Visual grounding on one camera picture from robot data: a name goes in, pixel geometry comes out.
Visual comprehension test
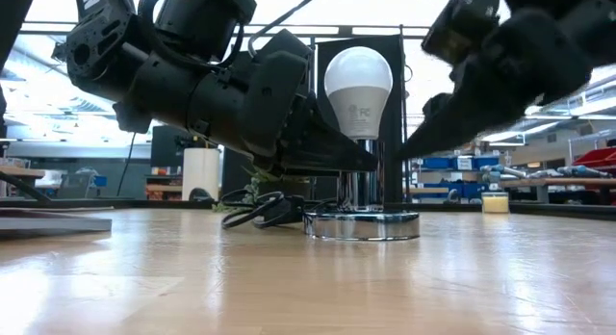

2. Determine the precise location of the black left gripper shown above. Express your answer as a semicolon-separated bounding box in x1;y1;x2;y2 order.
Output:
113;49;380;177

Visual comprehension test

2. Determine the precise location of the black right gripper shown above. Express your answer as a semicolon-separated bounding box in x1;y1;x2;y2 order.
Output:
398;0;616;160

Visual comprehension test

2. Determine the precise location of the chrome lamp base with socket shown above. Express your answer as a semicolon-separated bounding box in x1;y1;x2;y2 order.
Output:
302;138;421;243

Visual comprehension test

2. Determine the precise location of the white frosted lightbulb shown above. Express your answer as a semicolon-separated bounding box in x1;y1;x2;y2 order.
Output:
322;45;395;142

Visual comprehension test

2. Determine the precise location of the long blue storage bin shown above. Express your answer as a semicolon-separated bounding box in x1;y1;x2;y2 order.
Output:
422;182;488;200

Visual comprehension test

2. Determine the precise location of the small potted green plant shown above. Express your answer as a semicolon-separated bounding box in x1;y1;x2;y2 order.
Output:
214;166;314;214

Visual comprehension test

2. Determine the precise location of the small yellow candle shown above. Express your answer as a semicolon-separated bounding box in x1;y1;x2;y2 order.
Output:
481;192;510;215

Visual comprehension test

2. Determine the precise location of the wooden workbench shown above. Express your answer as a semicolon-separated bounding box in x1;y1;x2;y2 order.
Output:
500;177;616;205

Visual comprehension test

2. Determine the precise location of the white cylinder roll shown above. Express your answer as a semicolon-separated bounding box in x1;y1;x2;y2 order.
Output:
181;147;221;201

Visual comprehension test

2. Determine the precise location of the red plastic object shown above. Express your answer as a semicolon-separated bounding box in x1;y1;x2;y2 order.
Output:
572;146;616;170

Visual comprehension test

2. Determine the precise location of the black monitor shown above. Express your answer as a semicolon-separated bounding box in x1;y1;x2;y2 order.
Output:
150;124;220;168

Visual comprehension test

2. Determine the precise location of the grey office chair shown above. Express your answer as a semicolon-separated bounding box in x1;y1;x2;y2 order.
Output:
55;168;97;200

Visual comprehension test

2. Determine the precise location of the wooden side table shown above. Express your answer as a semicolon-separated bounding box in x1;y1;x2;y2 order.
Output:
0;164;47;204

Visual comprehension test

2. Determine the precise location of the black power cord with plug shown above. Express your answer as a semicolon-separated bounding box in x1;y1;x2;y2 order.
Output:
211;190;338;230

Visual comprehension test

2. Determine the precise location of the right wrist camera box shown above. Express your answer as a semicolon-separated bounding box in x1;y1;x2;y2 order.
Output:
422;0;502;65

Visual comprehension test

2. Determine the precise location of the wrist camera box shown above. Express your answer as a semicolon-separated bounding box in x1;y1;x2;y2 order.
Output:
247;28;315;98
422;0;502;65

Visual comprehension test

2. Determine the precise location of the black aluminium table frame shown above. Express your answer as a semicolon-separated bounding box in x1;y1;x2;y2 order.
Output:
0;0;616;221

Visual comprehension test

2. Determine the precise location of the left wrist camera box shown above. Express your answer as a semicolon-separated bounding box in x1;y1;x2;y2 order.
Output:
247;28;315;98

